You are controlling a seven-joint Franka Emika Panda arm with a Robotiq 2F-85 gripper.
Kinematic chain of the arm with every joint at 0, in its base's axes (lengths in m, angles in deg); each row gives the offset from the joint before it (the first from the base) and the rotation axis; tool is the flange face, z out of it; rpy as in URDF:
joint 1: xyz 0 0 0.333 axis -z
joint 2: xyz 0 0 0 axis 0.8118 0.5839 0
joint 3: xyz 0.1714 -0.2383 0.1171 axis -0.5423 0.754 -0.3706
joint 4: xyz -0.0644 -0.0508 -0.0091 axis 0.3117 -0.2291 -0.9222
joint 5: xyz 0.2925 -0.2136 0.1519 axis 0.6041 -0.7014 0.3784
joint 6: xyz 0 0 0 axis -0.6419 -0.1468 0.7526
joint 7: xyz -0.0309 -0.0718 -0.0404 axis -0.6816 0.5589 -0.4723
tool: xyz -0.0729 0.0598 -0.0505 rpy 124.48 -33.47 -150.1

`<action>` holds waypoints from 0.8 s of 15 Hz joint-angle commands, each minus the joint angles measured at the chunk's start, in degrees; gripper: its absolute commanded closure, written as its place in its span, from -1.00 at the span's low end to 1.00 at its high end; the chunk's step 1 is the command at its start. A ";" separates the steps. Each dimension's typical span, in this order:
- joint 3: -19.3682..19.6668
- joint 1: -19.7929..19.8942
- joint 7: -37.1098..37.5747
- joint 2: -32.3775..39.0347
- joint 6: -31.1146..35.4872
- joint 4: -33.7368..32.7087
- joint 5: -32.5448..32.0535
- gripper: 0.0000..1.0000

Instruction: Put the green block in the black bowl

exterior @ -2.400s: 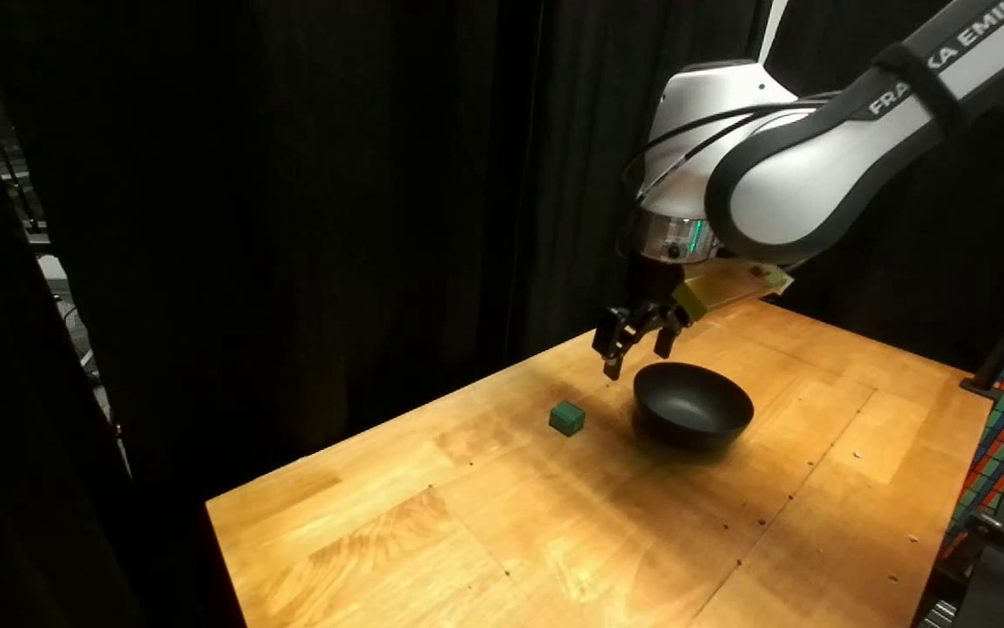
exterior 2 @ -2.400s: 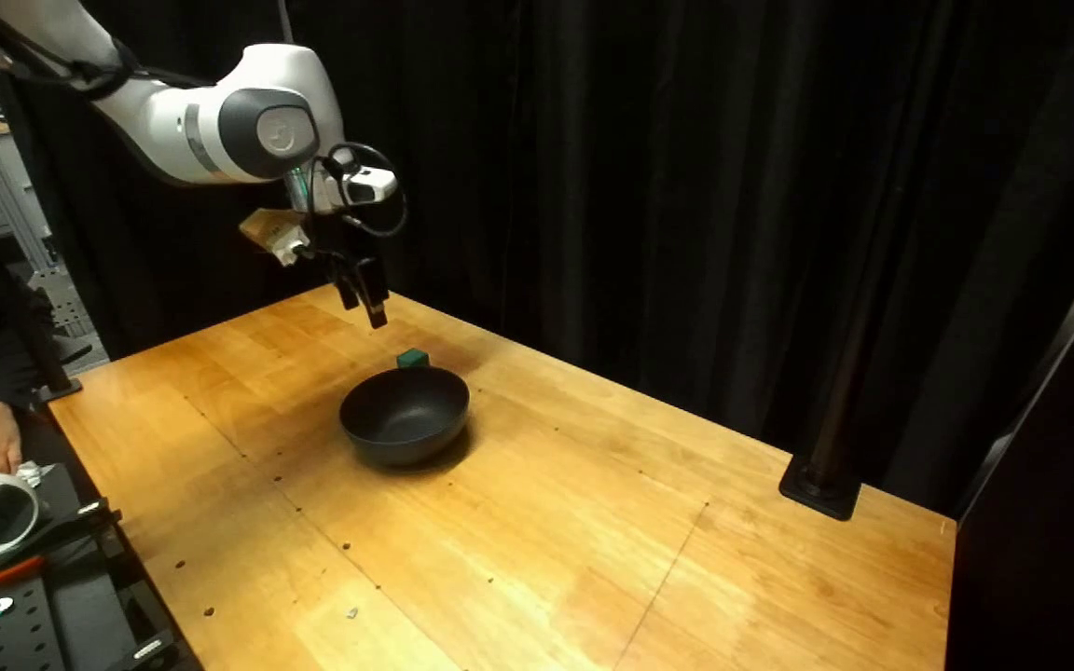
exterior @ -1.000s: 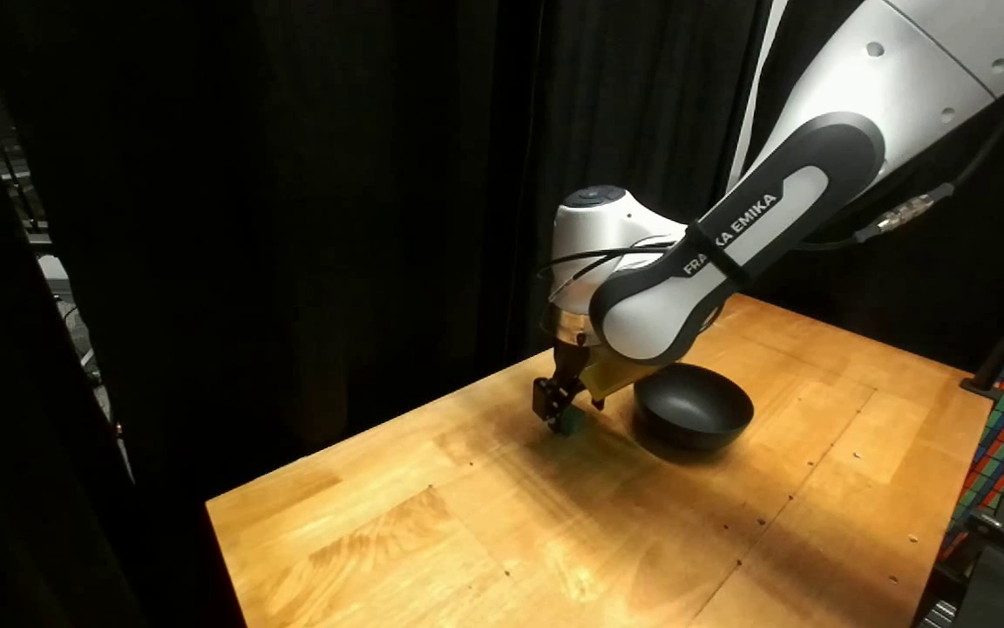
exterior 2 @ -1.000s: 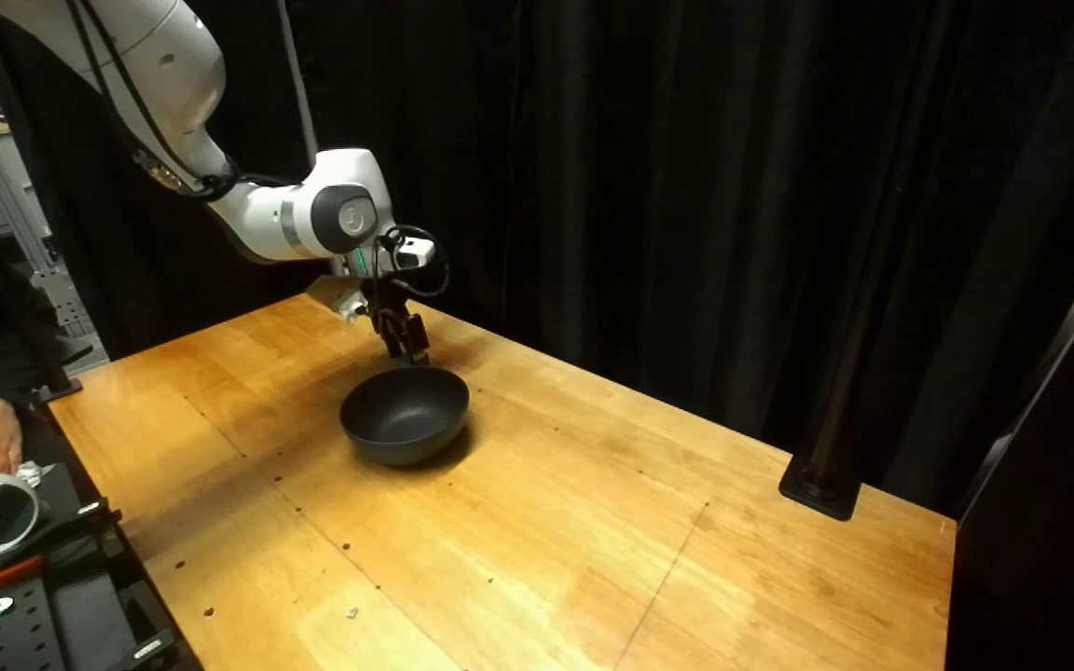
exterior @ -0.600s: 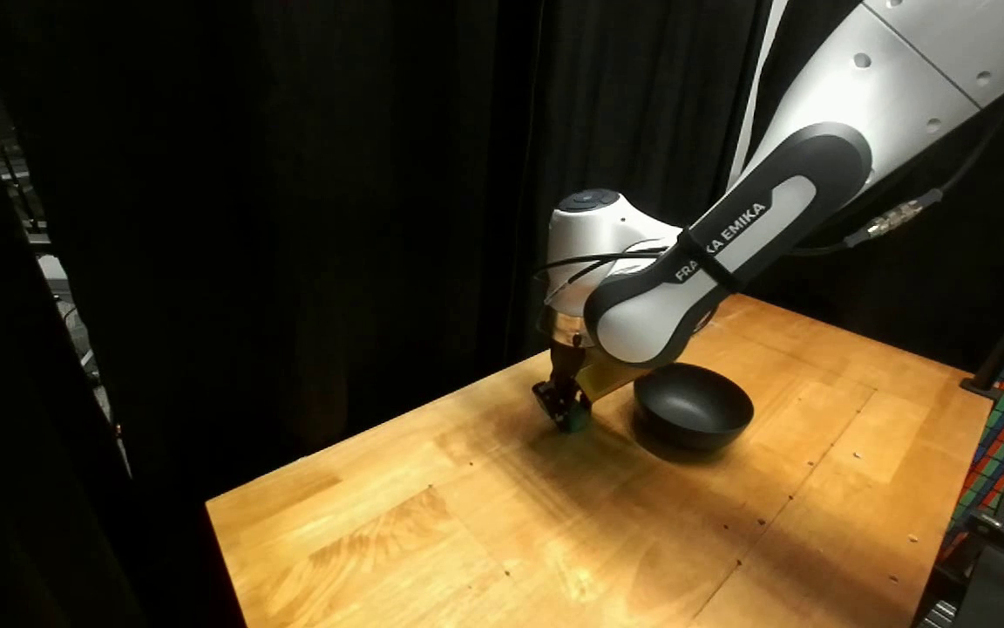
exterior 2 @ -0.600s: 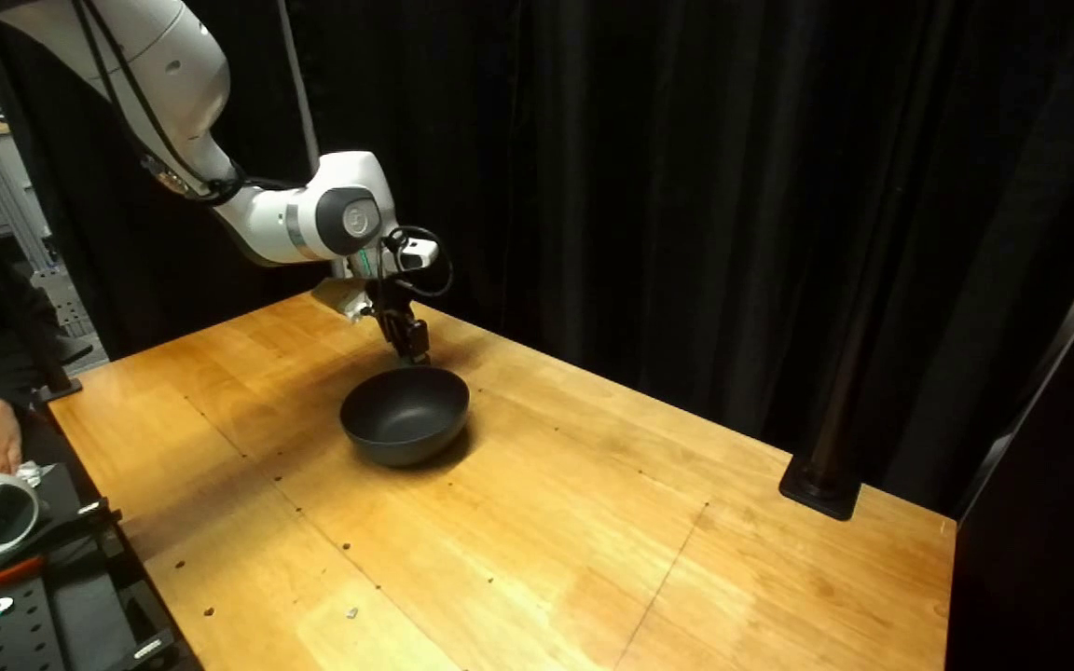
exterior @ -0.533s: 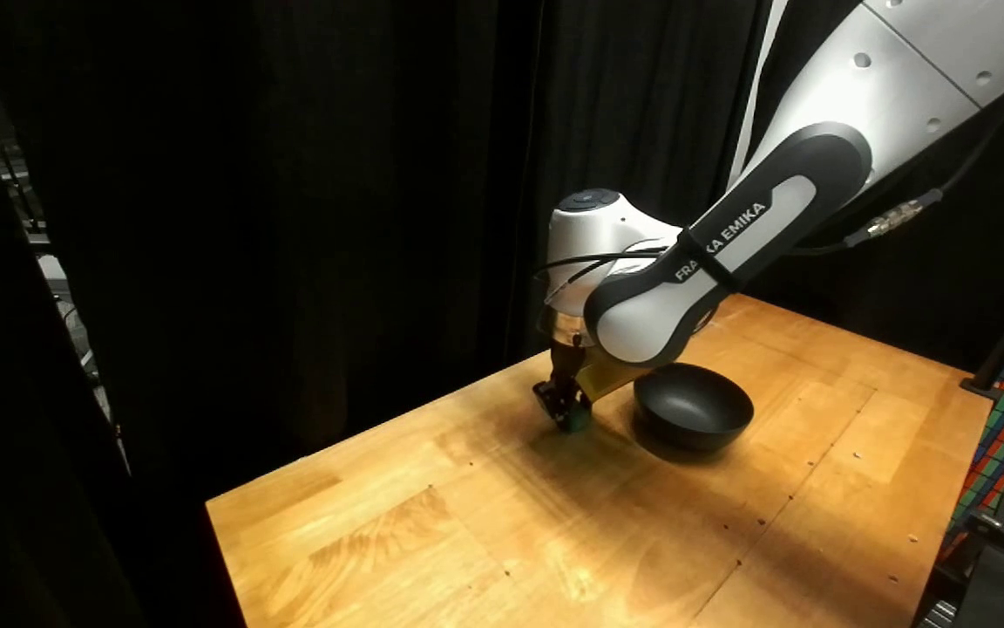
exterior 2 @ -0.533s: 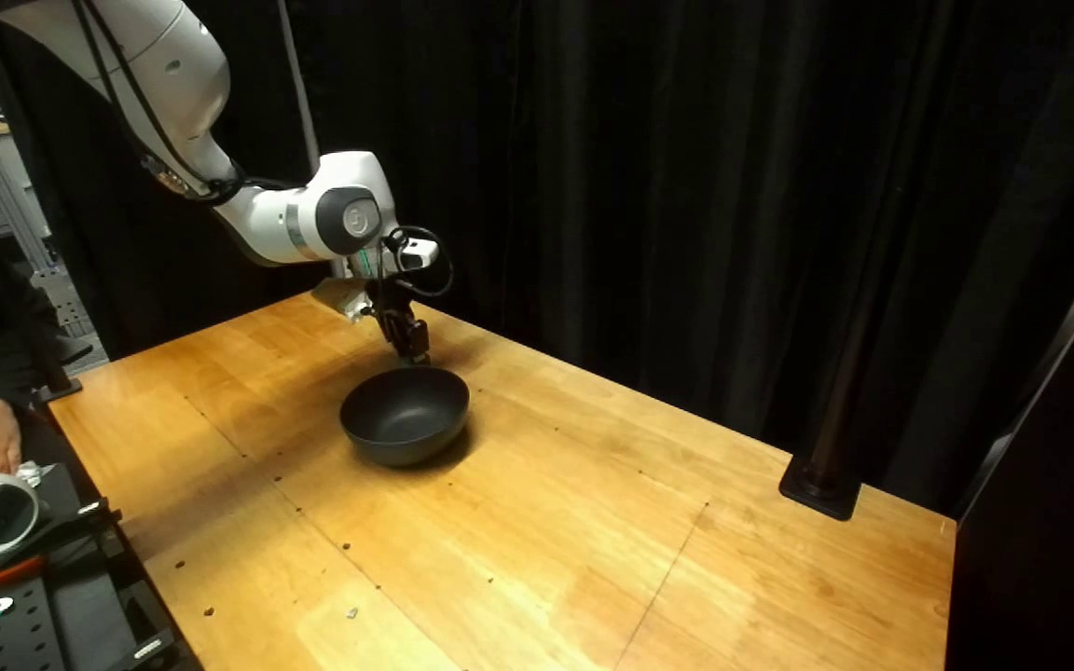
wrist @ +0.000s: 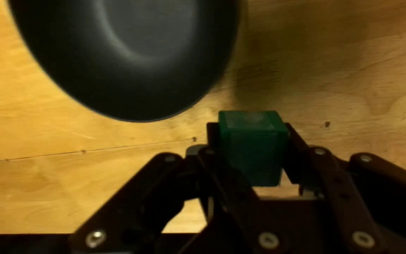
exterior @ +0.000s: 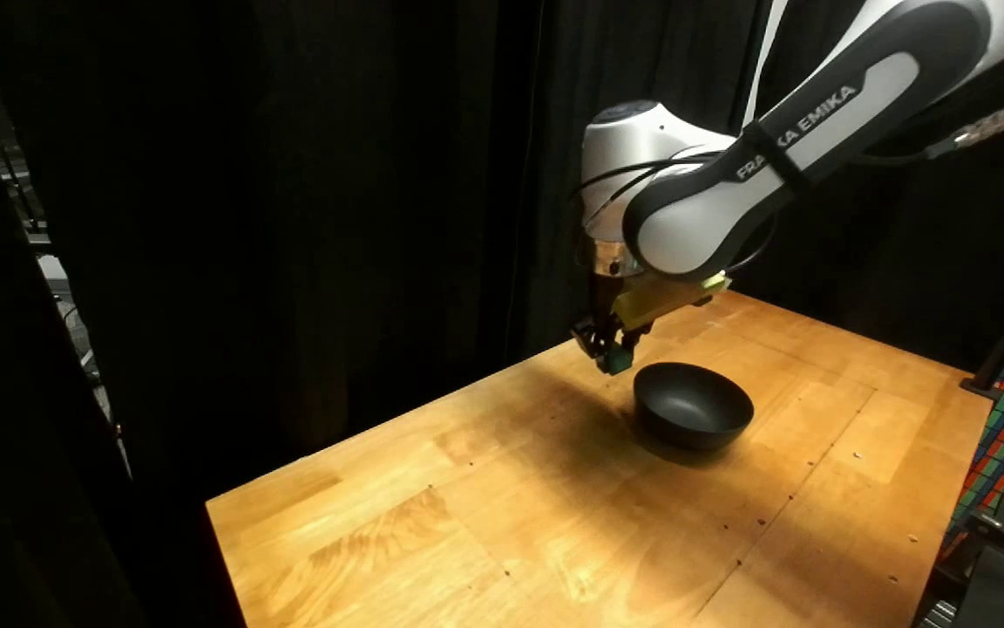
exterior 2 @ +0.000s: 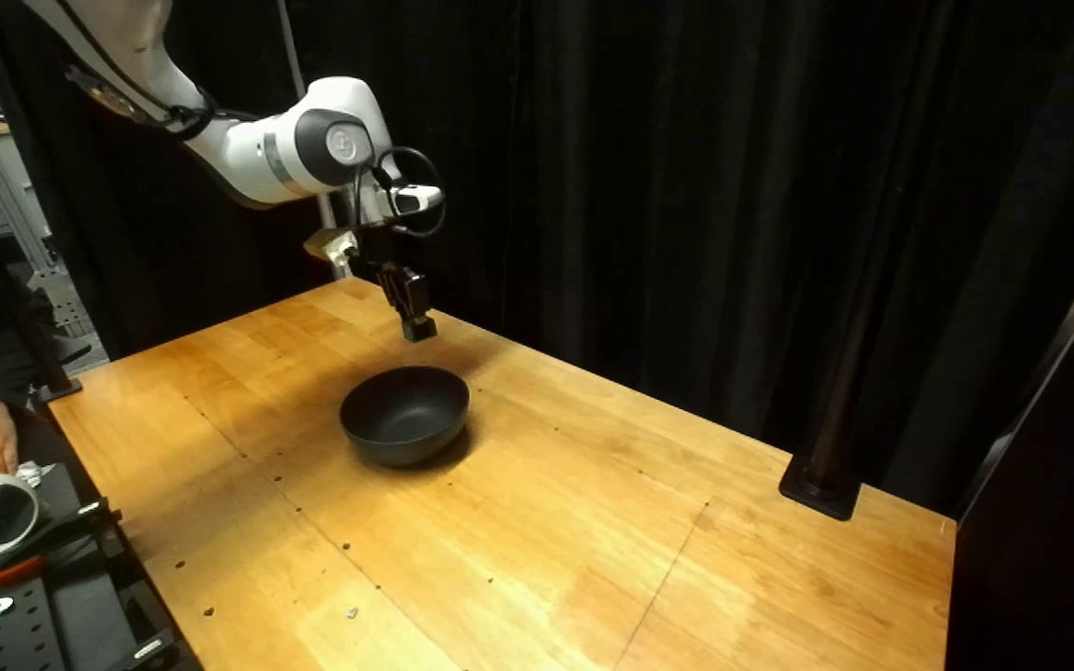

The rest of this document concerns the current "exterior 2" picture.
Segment black round pole with base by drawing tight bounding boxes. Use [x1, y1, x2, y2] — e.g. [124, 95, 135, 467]
[776, 0, 942, 520]

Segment slim metal frame post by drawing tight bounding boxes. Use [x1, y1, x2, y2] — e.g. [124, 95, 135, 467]
[272, 0, 362, 280]

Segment black bowl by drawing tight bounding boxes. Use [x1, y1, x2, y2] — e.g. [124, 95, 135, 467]
[336, 360, 474, 473]

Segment grey metal shelf rack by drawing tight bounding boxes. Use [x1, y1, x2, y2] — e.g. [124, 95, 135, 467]
[0, 29, 114, 370]

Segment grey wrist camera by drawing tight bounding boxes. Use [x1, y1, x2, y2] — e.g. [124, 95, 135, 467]
[390, 181, 449, 219]

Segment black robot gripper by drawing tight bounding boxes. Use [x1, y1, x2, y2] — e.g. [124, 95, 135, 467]
[344, 171, 439, 344]

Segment perforated metal frame post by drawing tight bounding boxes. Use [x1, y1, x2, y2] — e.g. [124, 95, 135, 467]
[956, 198, 1074, 513]

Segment orange handled pliers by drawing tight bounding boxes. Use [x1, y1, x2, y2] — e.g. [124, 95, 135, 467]
[0, 499, 127, 590]

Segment black frame post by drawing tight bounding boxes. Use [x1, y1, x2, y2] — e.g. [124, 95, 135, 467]
[0, 0, 84, 403]

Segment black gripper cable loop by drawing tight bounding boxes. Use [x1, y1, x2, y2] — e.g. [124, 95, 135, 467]
[366, 142, 452, 241]

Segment black curtain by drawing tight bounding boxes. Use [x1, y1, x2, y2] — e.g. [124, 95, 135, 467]
[0, 0, 1074, 671]

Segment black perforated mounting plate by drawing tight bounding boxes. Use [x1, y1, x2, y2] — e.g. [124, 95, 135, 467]
[0, 462, 199, 671]

